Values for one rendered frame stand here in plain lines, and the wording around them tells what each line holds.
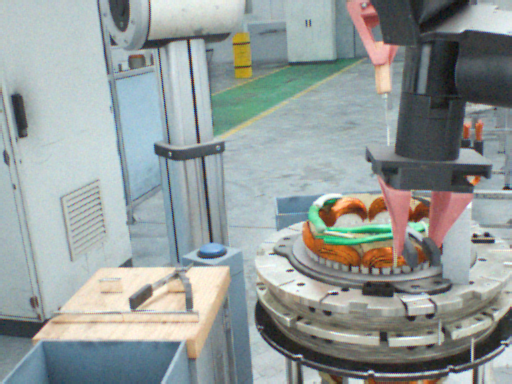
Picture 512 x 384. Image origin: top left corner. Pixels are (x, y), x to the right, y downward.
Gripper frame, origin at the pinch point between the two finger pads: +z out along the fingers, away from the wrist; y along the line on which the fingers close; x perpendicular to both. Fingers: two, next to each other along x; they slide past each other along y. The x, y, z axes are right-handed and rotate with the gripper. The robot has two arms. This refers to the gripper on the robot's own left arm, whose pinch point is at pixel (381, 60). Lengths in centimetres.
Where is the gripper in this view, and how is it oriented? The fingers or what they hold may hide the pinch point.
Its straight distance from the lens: 76.7
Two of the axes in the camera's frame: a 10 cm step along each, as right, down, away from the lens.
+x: -9.1, 0.4, 4.2
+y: 4.2, 0.7, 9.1
